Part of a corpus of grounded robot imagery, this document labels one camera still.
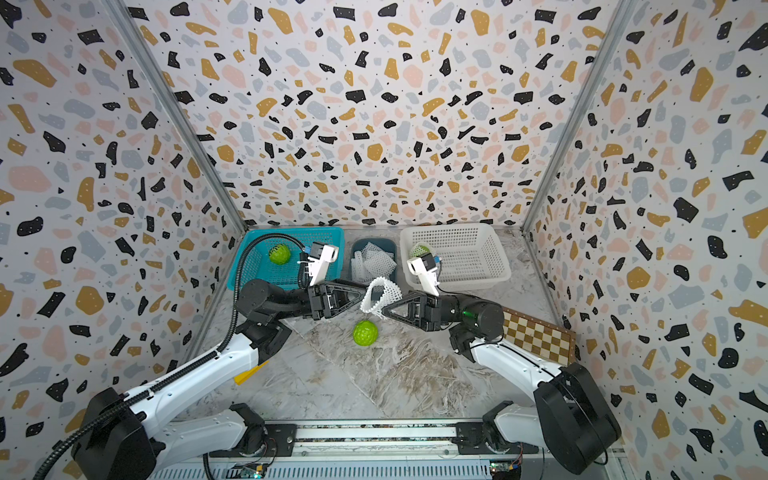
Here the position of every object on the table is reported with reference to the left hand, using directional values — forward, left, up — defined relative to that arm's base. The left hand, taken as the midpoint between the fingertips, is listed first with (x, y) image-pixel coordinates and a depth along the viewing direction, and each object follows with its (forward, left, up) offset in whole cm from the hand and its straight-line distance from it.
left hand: (365, 301), depth 56 cm
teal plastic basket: (+38, +45, -36) cm, 69 cm away
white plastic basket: (+43, -32, -38) cm, 65 cm away
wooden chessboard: (+7, -51, -36) cm, 63 cm away
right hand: (-4, -5, -3) cm, 7 cm away
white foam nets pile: (+36, +3, -33) cm, 49 cm away
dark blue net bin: (+45, -1, -34) cm, 56 cm away
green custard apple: (+9, +4, -32) cm, 33 cm away
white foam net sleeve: (+41, -14, -29) cm, 52 cm away
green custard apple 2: (+38, -14, -30) cm, 50 cm away
